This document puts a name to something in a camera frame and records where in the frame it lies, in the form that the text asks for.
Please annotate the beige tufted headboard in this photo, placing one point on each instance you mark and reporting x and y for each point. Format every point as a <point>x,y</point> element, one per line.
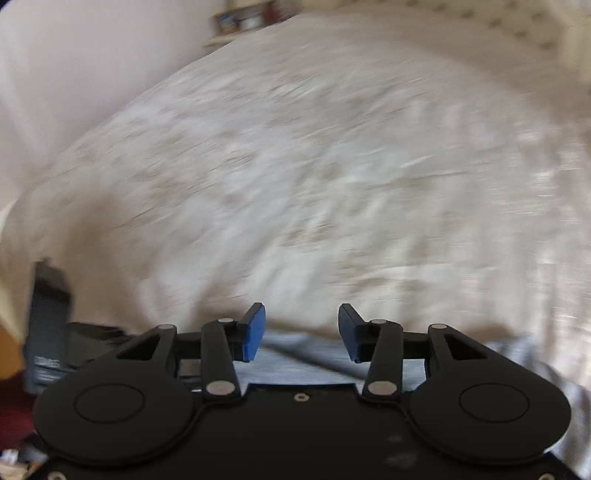
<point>531,27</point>

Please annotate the dark red cloth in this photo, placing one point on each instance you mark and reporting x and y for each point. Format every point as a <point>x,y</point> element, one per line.
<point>16,410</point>

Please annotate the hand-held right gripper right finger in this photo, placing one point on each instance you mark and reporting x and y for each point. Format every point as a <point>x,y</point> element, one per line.
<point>348,332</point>

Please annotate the white bedspread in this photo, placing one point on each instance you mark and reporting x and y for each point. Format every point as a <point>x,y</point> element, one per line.
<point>300,184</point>

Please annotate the grey pants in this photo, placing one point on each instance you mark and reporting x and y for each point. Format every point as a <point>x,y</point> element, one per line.
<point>304,364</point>

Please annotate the wall shelf with small things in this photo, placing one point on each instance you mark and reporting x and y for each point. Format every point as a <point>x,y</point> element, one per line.
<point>244,21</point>

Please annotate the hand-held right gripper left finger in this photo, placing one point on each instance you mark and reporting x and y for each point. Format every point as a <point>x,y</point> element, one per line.
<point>255,332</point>

